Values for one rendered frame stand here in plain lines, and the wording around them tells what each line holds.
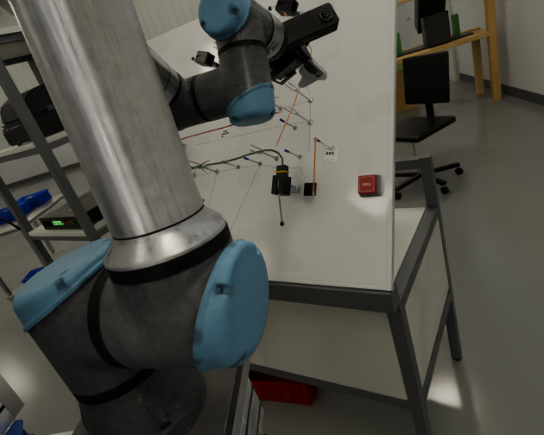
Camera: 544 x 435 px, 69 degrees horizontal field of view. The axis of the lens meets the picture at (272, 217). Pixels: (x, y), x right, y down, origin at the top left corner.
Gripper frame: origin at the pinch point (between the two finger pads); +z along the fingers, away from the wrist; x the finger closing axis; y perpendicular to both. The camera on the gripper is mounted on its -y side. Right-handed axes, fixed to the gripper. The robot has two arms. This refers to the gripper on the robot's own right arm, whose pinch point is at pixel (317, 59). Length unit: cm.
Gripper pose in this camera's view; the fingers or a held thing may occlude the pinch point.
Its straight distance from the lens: 92.7
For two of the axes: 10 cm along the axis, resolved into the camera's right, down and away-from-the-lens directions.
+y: -7.6, 4.7, 4.5
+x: 4.7, 8.7, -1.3
